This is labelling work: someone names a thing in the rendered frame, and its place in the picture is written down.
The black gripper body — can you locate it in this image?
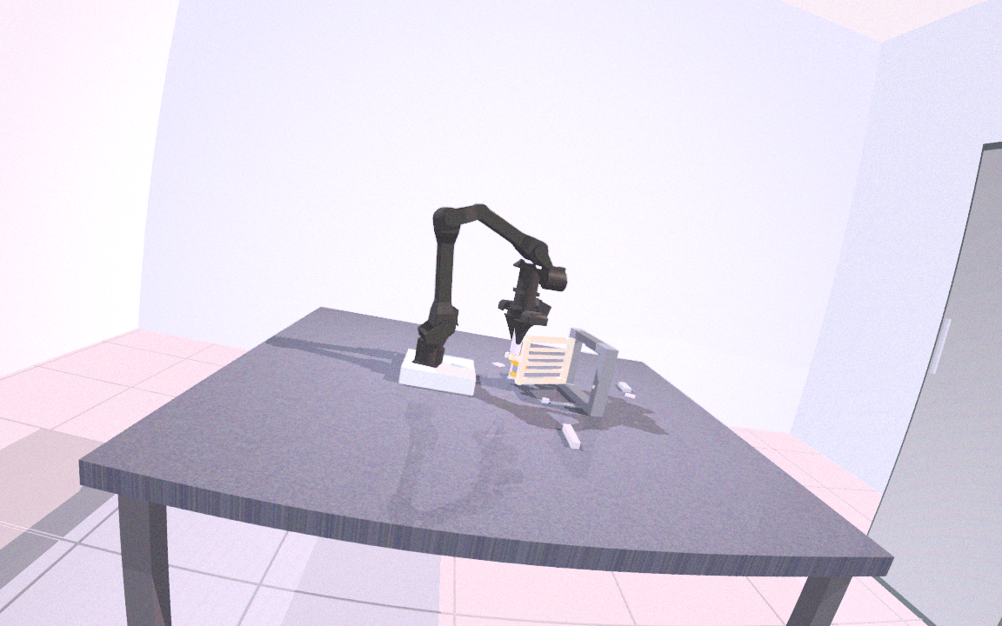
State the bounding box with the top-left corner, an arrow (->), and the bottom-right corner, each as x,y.
498,284 -> 549,326

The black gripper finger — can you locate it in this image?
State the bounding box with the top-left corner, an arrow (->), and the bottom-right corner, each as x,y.
514,319 -> 534,345
504,314 -> 521,340

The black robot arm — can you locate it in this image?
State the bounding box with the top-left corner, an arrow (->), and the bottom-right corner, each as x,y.
412,203 -> 568,369

